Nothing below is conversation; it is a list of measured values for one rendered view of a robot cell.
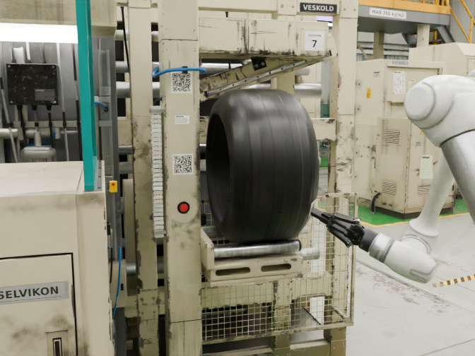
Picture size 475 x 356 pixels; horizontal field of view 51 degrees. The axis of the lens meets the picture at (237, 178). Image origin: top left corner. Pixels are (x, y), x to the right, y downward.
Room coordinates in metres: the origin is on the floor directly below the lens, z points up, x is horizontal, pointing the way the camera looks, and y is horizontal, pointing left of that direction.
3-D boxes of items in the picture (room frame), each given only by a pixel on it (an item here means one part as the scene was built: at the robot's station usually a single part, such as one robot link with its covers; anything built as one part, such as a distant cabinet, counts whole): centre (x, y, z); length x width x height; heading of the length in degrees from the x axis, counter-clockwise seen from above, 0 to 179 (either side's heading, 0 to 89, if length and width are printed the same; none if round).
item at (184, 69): (1.83, 0.21, 1.56); 0.19 x 0.19 x 0.06; 15
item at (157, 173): (1.78, 0.29, 1.19); 0.05 x 0.04 x 0.48; 15
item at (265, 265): (1.78, -0.06, 0.84); 0.36 x 0.09 x 0.06; 105
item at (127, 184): (2.60, 0.58, 0.61); 0.33 x 0.06 x 0.86; 15
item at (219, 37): (2.24, -0.07, 1.71); 0.61 x 0.25 x 0.15; 105
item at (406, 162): (6.38, -2.34, 0.62); 0.91 x 0.58 x 1.25; 117
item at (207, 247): (1.87, 0.14, 0.90); 0.40 x 0.03 x 0.10; 15
